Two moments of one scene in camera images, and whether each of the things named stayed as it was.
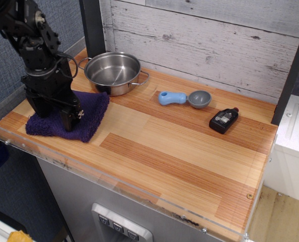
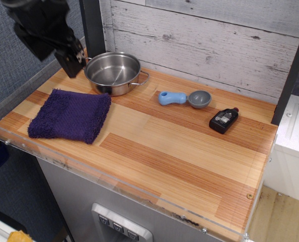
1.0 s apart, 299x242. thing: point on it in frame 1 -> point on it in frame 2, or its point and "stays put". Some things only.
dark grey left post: (93, 25) stays put
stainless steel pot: (117, 73) stays put
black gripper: (52, 81) -> (47, 18)
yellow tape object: (19, 236) stays put
